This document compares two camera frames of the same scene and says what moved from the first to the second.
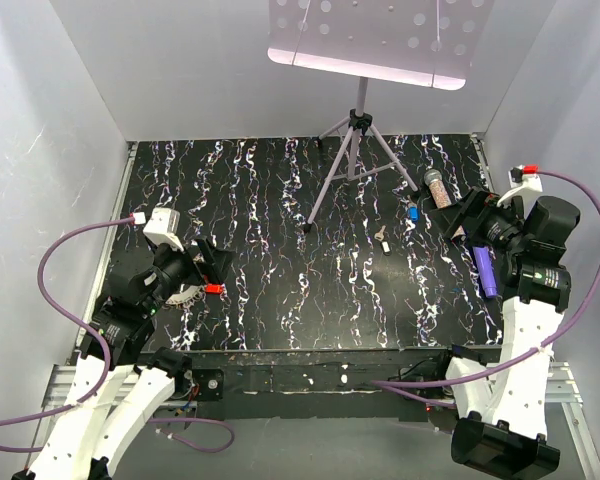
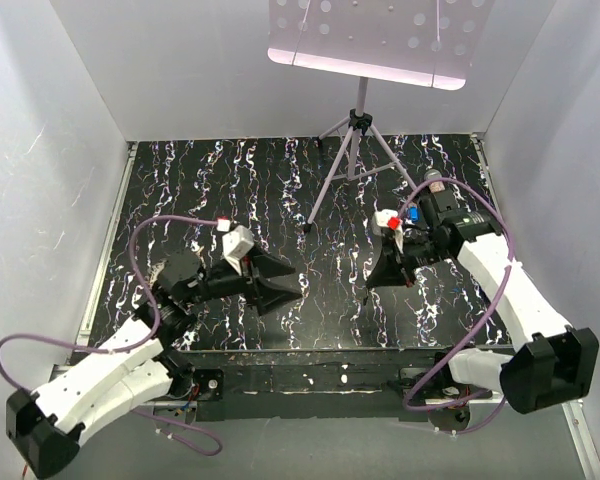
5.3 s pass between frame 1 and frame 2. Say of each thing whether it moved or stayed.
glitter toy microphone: stayed
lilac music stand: stayed
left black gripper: moved
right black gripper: moved
